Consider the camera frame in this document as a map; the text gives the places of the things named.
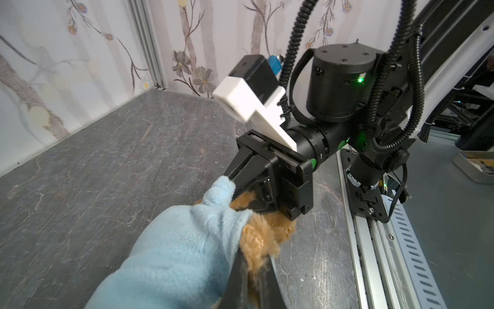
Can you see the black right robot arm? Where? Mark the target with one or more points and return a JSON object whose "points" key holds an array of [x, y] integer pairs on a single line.
{"points": [[305, 109]]}

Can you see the light blue teddy hoodie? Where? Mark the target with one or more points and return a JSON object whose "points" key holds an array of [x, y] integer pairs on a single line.
{"points": [[182, 259]]}

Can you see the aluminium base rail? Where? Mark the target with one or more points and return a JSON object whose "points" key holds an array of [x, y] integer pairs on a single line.
{"points": [[380, 274]]}

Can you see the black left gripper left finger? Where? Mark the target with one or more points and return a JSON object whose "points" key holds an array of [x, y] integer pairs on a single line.
{"points": [[236, 293]]}

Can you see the aluminium corner post right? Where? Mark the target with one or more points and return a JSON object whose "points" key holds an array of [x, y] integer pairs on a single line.
{"points": [[149, 43]]}

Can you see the white perforated cable tray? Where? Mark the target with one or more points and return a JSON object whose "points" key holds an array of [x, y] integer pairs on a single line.
{"points": [[423, 283]]}

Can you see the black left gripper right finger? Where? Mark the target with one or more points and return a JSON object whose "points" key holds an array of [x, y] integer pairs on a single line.
{"points": [[270, 296]]}

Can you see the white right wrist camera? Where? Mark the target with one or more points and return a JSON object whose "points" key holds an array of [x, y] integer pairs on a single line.
{"points": [[251, 93]]}

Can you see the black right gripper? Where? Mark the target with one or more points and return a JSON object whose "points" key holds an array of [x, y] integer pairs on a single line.
{"points": [[281, 179]]}

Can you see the grey tray outside enclosure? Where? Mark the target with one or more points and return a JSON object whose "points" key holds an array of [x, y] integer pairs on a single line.
{"points": [[477, 165]]}

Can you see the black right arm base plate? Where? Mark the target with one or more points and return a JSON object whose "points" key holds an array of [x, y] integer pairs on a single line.
{"points": [[362, 173]]}

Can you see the brown teddy bear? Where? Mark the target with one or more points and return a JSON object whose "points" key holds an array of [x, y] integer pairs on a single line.
{"points": [[261, 239]]}

